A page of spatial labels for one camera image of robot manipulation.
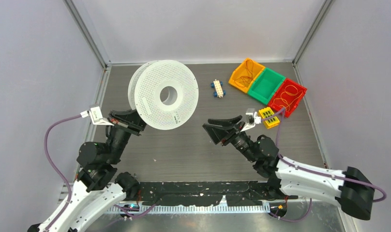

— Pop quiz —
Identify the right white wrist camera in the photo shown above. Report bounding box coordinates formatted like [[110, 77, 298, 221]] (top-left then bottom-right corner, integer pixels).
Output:
[[241, 108, 262, 131]]

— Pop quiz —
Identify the yellow grid block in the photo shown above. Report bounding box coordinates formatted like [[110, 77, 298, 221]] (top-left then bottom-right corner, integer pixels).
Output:
[[258, 107, 281, 130]]

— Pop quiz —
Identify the green plastic bin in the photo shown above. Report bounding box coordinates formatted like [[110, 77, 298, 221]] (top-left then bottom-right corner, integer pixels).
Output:
[[247, 67, 286, 105]]

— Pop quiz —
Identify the red plastic bin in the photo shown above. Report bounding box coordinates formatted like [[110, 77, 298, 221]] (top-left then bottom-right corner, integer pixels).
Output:
[[268, 78, 307, 117]]

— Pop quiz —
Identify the orange plastic bin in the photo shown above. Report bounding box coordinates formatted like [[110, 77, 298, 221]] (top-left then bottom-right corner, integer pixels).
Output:
[[228, 58, 266, 94]]

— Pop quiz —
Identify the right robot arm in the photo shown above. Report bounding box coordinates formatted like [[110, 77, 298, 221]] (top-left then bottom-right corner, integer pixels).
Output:
[[202, 116, 375, 220]]

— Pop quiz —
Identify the slotted cable duct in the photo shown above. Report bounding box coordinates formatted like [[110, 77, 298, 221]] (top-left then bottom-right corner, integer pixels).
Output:
[[105, 203, 270, 214]]

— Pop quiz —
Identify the orange cable in orange bin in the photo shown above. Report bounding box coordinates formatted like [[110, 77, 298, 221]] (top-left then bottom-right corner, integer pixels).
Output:
[[235, 59, 256, 87]]

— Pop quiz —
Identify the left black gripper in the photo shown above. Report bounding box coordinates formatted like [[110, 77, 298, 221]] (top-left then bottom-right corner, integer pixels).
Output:
[[108, 101, 154, 163]]

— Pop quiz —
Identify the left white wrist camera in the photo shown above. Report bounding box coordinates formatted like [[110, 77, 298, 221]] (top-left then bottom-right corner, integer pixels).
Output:
[[80, 104, 114, 126]]

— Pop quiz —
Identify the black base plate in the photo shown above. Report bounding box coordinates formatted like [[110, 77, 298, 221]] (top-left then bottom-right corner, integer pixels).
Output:
[[125, 181, 286, 206]]

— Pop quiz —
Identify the beige blue connector block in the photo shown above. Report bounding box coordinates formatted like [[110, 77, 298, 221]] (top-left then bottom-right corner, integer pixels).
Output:
[[211, 79, 226, 98]]

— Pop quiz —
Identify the clear plastic cable spool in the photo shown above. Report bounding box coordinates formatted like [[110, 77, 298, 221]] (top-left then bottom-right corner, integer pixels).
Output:
[[127, 60, 199, 131]]

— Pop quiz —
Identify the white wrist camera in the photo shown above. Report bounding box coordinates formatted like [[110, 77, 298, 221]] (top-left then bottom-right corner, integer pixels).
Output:
[[80, 104, 114, 126], [241, 108, 262, 131]]

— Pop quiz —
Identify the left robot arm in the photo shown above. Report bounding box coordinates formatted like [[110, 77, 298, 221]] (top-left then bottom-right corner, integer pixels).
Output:
[[28, 106, 146, 232]]

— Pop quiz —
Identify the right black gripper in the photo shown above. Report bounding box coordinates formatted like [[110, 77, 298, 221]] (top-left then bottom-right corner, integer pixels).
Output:
[[202, 115, 258, 163]]

